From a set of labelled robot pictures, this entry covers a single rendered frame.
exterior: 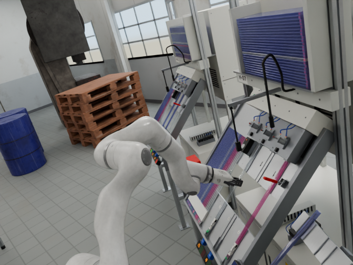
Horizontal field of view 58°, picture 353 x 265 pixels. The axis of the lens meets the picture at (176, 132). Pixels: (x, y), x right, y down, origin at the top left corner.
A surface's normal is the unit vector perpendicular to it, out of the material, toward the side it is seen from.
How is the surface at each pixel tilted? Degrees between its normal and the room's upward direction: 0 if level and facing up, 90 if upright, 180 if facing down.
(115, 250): 60
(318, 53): 90
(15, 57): 90
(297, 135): 46
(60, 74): 90
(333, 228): 0
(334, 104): 90
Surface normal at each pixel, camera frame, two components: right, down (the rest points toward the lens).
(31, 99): 0.64, 0.12
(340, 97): 0.25, 0.29
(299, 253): -0.24, -0.91
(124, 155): -0.52, -0.32
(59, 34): 0.45, 0.21
